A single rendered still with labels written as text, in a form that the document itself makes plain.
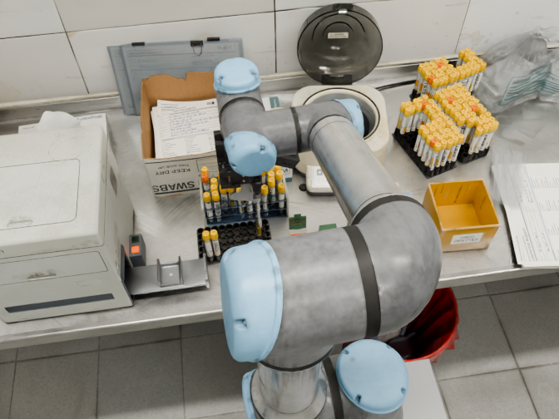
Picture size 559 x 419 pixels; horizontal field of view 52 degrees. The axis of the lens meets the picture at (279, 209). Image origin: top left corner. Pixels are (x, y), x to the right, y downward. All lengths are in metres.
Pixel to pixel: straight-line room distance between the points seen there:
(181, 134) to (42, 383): 1.16
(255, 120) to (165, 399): 1.44
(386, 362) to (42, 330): 0.75
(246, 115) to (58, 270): 0.50
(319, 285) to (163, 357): 1.71
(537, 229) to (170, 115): 0.96
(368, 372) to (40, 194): 0.67
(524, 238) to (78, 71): 1.19
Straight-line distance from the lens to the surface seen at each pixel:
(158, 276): 1.27
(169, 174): 1.41
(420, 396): 1.20
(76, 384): 2.27
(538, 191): 1.56
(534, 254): 1.45
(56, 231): 1.10
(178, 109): 1.59
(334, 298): 0.54
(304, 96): 1.52
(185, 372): 2.19
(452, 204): 1.47
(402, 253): 0.57
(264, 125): 0.90
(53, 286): 1.25
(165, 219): 1.44
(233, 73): 0.95
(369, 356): 0.96
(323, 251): 0.55
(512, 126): 1.71
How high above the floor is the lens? 2.03
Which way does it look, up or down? 54 degrees down
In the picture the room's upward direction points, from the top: 1 degrees counter-clockwise
